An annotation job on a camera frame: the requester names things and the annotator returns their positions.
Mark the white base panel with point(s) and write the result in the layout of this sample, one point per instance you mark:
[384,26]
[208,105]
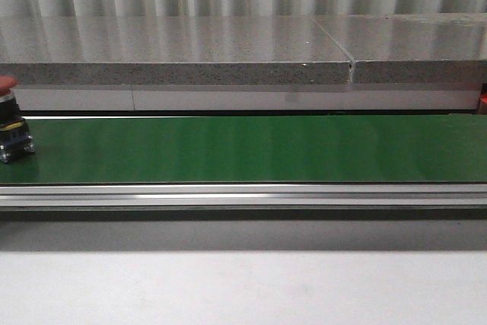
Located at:
[252,98]

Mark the aluminium conveyor frame rail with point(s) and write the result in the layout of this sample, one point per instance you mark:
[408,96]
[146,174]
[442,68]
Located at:
[137,197]

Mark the red mushroom push button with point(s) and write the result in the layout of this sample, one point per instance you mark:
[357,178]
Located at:
[16,139]

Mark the green conveyor belt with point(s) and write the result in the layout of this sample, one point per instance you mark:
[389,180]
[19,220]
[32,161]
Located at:
[255,149]

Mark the grey stone slab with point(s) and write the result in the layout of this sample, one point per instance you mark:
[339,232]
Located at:
[76,51]
[412,48]

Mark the right grey stone slab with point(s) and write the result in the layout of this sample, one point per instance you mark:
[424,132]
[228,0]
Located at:
[412,48]

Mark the left grey stone slab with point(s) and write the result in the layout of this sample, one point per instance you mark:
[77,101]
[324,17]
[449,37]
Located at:
[76,51]

